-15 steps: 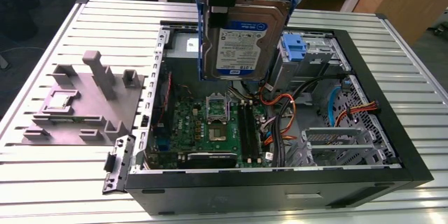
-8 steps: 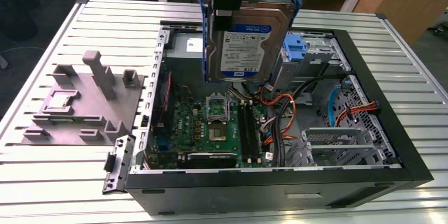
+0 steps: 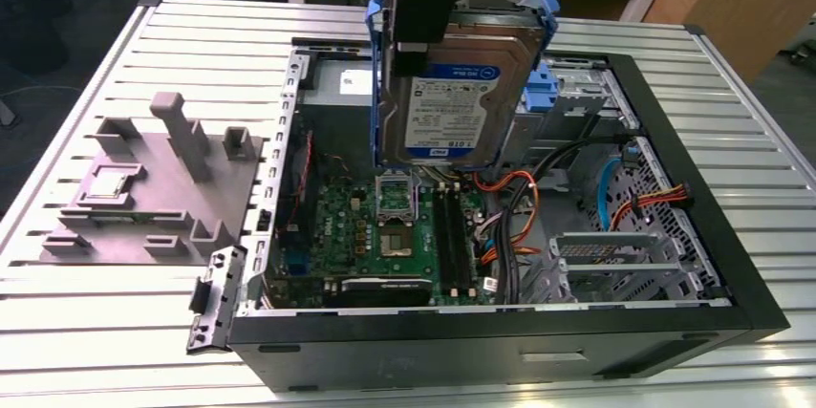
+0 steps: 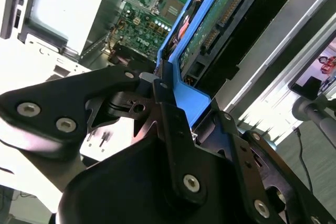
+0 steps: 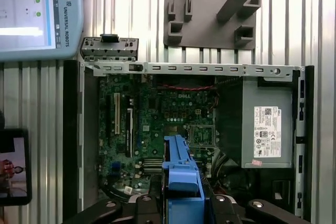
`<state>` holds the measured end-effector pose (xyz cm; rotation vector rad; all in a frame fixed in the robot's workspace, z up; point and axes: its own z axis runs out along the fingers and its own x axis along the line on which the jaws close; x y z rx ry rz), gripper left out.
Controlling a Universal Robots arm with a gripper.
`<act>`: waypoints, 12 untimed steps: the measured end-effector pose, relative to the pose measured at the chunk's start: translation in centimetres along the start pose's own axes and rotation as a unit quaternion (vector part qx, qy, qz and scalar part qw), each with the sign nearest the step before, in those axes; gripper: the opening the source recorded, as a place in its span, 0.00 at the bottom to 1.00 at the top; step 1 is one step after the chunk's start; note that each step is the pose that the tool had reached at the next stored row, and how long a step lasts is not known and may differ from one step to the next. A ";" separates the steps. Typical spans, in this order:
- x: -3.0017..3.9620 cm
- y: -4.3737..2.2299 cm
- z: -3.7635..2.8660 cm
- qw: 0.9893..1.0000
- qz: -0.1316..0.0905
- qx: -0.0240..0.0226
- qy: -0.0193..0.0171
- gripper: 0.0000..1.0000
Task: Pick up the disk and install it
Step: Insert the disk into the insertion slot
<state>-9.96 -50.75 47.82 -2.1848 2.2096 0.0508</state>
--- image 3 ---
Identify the black office chair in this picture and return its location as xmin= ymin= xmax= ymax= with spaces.
xmin=0 ymin=0 xmax=72 ymax=75

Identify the grey parts rack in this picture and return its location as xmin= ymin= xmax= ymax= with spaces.
xmin=39 ymin=91 xmax=270 ymax=269

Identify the grey metal drive cage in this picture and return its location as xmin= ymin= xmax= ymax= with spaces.
xmin=503 ymin=57 xmax=639 ymax=170

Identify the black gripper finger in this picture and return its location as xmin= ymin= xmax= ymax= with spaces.
xmin=390 ymin=0 xmax=462 ymax=77

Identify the black graphics card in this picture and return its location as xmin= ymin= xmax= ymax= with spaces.
xmin=322 ymin=276 xmax=435 ymax=309

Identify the black RAM slot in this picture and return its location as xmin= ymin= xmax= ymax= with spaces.
xmin=446 ymin=183 xmax=479 ymax=297
xmin=431 ymin=183 xmax=459 ymax=297

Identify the green motherboard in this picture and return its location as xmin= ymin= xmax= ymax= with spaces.
xmin=264 ymin=163 xmax=511 ymax=307

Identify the black PC case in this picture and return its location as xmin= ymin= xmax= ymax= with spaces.
xmin=186 ymin=36 xmax=792 ymax=393

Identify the blue plastic drive latch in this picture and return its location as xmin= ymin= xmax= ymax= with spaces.
xmin=519 ymin=63 xmax=560 ymax=113

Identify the grey expansion card latch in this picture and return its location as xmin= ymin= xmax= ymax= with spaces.
xmin=186 ymin=244 xmax=250 ymax=356

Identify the orange wire bundle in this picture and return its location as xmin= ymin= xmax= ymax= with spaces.
xmin=472 ymin=171 xmax=543 ymax=267

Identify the blue data wire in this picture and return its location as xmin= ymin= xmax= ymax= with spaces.
xmin=598 ymin=138 xmax=640 ymax=232

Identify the grey power supply unit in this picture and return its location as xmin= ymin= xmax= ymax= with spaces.
xmin=299 ymin=58 xmax=384 ymax=175

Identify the red yellow power wire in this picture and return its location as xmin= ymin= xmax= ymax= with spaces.
xmin=608 ymin=182 xmax=695 ymax=233

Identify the metal disk bay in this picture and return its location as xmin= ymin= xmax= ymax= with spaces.
xmin=539 ymin=230 xmax=710 ymax=304

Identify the green RAM stick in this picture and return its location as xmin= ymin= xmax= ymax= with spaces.
xmin=92 ymin=216 xmax=159 ymax=227

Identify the metal socket cover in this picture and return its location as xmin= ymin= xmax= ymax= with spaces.
xmin=374 ymin=170 xmax=420 ymax=227

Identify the silver CPU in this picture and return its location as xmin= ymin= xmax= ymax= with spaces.
xmin=86 ymin=173 xmax=130 ymax=200

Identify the CPU socket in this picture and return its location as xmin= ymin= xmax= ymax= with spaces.
xmin=376 ymin=224 xmax=422 ymax=262

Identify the hard disk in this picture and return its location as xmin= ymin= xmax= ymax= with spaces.
xmin=364 ymin=0 xmax=558 ymax=175

